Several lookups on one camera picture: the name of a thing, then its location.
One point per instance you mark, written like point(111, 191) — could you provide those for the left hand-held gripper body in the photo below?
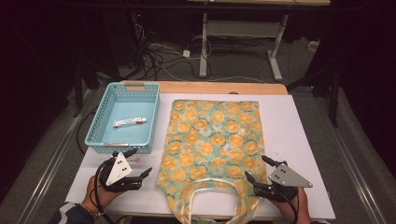
point(120, 169)

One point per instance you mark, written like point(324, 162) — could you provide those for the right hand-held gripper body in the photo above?
point(286, 177)

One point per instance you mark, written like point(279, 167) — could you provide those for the light blue plastic basket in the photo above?
point(127, 137)

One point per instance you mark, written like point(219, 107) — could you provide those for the white tube with red print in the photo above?
point(129, 122)

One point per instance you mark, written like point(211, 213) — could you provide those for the floral yellow tote bag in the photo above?
point(211, 140)

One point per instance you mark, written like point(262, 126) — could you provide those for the person's right hand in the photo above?
point(300, 211)

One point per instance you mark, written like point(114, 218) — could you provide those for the person's left hand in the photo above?
point(93, 196)

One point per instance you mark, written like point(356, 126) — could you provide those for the white board sheet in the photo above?
point(286, 130)

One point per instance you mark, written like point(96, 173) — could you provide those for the black metal stand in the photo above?
point(333, 93)
point(77, 90)

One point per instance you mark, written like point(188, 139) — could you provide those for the white power adapter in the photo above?
point(186, 53)

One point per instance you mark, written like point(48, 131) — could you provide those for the small white box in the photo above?
point(313, 45)

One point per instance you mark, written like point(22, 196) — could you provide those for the metal floor rail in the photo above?
point(46, 174)
point(351, 168)

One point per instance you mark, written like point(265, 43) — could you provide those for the white metal desk frame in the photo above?
point(243, 28)

